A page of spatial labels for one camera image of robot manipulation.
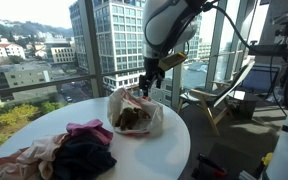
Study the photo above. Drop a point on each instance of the red black hand tool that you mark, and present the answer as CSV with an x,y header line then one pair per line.
x,y
210,165

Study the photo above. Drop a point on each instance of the yellowish wrist camera box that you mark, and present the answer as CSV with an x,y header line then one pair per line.
x,y
172,61

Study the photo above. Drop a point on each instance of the dark window frame post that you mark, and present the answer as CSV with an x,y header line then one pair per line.
x,y
93,50

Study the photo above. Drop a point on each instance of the light pink cloth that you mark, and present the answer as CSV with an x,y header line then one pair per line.
x,y
34,156

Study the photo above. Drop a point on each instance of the blue cushioned chair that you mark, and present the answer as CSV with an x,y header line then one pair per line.
x,y
260,79

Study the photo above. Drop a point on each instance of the wooden folding chair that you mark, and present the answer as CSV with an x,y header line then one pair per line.
x,y
214,96

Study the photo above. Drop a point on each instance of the dark window railing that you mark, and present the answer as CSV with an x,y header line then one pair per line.
x,y
37,85

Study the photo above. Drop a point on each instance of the grey window frame post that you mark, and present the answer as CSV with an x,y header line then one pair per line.
x,y
177,83
215,46

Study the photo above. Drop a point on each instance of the magenta pink cloth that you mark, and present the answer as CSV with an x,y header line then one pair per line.
x,y
94,130

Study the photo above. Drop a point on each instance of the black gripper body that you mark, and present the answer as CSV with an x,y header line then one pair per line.
x,y
152,71

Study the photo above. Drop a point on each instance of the brown plush object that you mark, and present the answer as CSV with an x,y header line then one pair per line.
x,y
128,118

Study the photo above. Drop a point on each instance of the white red plastic bag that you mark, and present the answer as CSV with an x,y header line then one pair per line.
x,y
152,113

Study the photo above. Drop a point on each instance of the yellow black tool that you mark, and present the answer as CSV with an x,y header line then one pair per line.
x,y
265,160

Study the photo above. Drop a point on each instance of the black camera stand rig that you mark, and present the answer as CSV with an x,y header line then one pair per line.
x,y
277,50

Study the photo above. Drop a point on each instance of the small dark side table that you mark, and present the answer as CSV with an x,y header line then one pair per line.
x,y
249,103

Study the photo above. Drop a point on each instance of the dark navy cloth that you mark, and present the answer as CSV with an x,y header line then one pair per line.
x,y
82,156

